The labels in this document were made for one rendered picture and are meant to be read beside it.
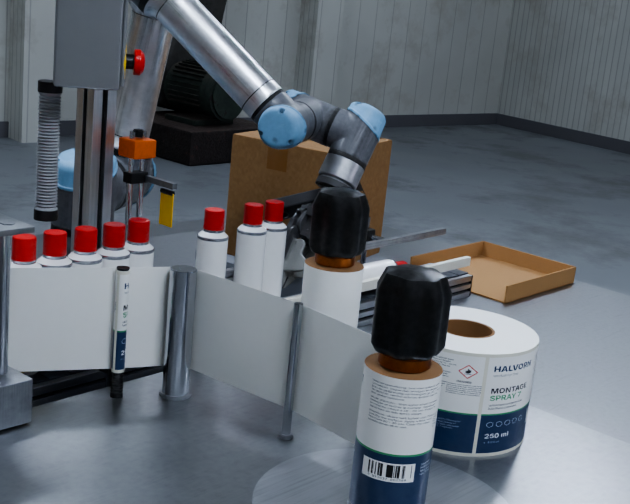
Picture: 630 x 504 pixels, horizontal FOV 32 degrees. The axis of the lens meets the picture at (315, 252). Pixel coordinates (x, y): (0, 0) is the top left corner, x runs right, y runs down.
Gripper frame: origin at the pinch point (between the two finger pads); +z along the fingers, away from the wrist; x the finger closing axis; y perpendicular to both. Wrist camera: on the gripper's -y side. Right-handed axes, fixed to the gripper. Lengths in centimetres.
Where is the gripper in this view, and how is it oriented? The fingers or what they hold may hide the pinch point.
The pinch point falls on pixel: (281, 280)
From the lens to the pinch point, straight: 195.7
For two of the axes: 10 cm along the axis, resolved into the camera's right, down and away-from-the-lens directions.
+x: 5.3, 3.7, 7.7
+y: 7.4, 2.4, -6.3
